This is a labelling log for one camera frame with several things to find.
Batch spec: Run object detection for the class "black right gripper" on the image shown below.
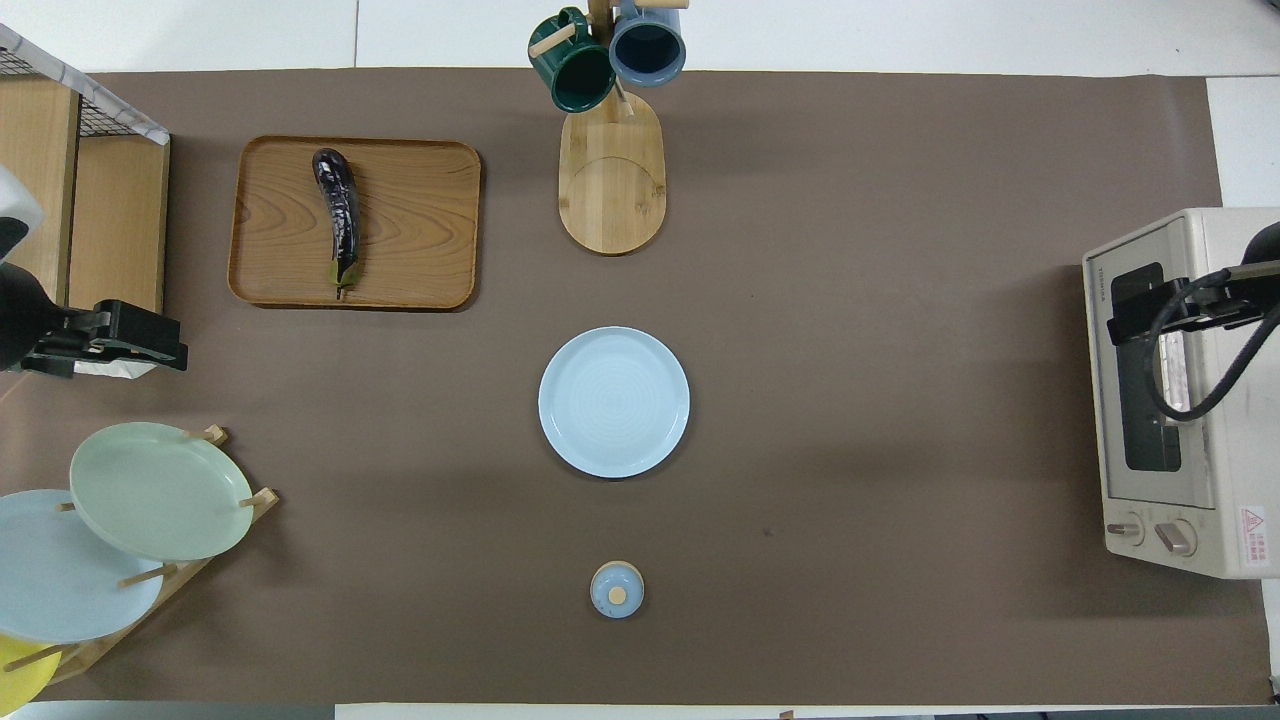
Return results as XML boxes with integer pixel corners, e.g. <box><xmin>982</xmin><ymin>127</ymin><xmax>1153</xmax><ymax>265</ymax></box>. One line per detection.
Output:
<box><xmin>1105</xmin><ymin>262</ymin><xmax>1263</xmax><ymax>347</ymax></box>

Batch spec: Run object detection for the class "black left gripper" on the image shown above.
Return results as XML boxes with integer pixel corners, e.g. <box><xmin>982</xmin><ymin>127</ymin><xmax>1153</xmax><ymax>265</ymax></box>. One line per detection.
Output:
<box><xmin>20</xmin><ymin>300</ymin><xmax>189</xmax><ymax>379</ymax></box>

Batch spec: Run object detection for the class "beige toaster oven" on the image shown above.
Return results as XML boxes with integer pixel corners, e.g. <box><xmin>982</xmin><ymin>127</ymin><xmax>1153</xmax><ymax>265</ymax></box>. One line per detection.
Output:
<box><xmin>1082</xmin><ymin>207</ymin><xmax>1280</xmax><ymax>581</ymax></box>

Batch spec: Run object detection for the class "dark purple eggplant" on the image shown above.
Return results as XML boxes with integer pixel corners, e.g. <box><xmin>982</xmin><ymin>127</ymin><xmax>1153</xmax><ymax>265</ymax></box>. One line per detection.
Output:
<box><xmin>312</xmin><ymin>148</ymin><xmax>363</xmax><ymax>299</ymax></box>

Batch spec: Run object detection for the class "pale green plate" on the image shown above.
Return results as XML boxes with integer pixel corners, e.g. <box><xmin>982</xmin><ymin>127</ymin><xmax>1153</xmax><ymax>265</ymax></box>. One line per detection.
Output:
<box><xmin>69</xmin><ymin>421</ymin><xmax>255</xmax><ymax>562</ymax></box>

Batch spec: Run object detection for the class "wooden plate rack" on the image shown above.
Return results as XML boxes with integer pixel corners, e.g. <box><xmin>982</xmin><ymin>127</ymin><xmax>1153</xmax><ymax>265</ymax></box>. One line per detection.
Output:
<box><xmin>0</xmin><ymin>425</ymin><xmax>281</xmax><ymax>686</ymax></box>

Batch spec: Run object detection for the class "light blue racked plate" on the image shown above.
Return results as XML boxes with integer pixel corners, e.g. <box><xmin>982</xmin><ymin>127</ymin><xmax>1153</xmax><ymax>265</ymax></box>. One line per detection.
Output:
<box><xmin>0</xmin><ymin>489</ymin><xmax>166</xmax><ymax>644</ymax></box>

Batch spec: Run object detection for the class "rectangular wooden tray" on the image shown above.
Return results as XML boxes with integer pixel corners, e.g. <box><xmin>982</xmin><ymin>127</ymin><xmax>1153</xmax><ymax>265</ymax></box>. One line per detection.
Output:
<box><xmin>227</xmin><ymin>135</ymin><xmax>483</xmax><ymax>311</ymax></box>

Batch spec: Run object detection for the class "yellow plate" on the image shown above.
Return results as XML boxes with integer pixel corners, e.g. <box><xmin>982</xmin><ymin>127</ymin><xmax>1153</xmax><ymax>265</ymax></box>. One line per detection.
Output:
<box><xmin>0</xmin><ymin>633</ymin><xmax>61</xmax><ymax>716</ymax></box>

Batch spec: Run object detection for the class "brown table mat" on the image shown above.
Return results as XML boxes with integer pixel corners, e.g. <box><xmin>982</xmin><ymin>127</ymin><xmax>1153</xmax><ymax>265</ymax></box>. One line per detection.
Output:
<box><xmin>0</xmin><ymin>68</ymin><xmax>1271</xmax><ymax>706</ymax></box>

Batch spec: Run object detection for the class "wooden mug tree stand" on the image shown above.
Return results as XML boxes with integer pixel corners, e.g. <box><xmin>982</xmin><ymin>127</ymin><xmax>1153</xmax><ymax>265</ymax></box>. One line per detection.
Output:
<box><xmin>528</xmin><ymin>0</ymin><xmax>691</xmax><ymax>256</ymax></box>

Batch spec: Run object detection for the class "dark green mug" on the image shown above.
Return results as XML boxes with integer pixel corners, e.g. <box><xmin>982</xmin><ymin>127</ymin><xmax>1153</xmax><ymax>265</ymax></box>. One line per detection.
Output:
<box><xmin>528</xmin><ymin>8</ymin><xmax>617</xmax><ymax>113</ymax></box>

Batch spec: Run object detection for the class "blue mug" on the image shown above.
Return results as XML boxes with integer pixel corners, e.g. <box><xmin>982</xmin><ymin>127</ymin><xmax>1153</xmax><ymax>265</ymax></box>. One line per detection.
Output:
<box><xmin>608</xmin><ymin>0</ymin><xmax>688</xmax><ymax>88</ymax></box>

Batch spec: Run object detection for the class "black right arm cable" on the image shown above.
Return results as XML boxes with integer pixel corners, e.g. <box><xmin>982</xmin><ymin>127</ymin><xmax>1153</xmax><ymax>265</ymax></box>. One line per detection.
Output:
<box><xmin>1145</xmin><ymin>270</ymin><xmax>1280</xmax><ymax>421</ymax></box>

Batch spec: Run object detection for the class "wooden shelf with wire mesh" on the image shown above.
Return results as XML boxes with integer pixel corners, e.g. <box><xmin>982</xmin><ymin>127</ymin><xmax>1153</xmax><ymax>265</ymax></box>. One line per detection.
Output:
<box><xmin>0</xmin><ymin>22</ymin><xmax>171</xmax><ymax>379</ymax></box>

